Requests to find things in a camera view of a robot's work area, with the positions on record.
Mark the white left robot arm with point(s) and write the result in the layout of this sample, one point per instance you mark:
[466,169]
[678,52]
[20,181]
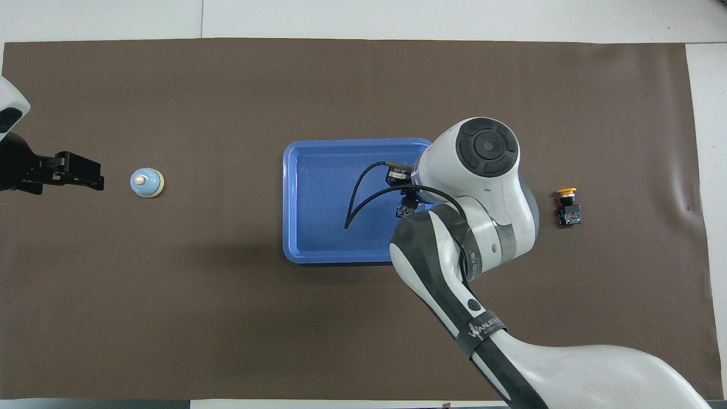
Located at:
[11,102]

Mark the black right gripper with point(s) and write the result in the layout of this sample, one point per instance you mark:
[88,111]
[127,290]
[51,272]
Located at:
[397,175]

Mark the yellow push button switch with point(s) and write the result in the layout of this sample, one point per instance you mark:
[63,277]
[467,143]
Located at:
[568,209]

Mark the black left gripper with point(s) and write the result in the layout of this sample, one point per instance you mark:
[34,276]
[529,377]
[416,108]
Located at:
[20,167]

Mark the light blue desk bell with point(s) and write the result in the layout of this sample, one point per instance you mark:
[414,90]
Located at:
[146,183]

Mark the green push button switch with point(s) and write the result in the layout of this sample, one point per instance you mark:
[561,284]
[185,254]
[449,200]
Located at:
[406,211]

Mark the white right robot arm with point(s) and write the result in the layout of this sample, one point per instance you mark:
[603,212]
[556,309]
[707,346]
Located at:
[488,187]

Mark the brown table mat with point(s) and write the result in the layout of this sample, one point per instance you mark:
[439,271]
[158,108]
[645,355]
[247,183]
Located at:
[170,318]

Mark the blue plastic tray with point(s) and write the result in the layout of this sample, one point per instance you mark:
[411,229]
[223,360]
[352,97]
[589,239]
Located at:
[318,216]

